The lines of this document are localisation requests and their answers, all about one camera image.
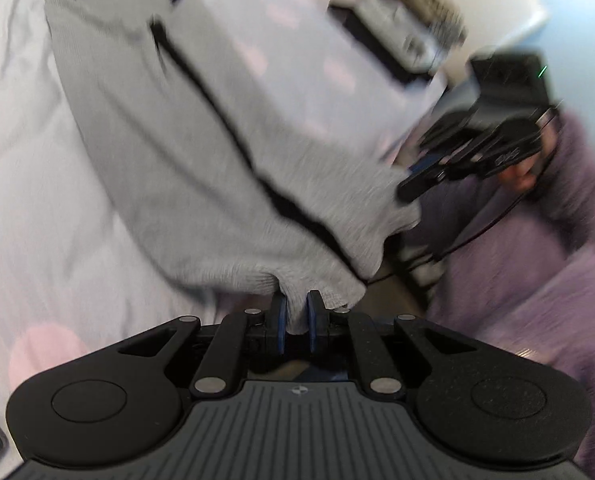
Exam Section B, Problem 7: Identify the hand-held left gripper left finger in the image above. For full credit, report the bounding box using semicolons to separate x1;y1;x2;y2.
120;292;287;401

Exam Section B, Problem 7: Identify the beige padded headboard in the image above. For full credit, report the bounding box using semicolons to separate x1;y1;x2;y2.
417;0;551;86

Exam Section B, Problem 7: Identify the grey shirt with black sleeves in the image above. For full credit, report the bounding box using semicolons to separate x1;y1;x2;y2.
44;0;423;311

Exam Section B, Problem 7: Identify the person's right hand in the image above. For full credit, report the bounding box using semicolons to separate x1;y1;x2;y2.
500;160;545;192

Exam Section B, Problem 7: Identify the folded cream garment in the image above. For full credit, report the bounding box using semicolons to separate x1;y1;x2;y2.
350;0;448;73

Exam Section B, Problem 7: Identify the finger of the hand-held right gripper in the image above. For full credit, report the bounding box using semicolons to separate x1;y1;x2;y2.
397;167;471;204
410;155;448;173

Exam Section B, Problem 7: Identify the pink polka dot bedsheet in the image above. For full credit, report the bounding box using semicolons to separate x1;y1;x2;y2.
0;0;458;461

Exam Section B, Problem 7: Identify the folded black garment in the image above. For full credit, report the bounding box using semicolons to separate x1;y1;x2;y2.
327;2;438;83

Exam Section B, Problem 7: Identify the black cable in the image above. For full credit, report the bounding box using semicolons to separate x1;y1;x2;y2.
402;105;561;271

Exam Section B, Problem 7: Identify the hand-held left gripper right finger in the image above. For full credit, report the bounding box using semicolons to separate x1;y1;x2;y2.
307;291;478;401

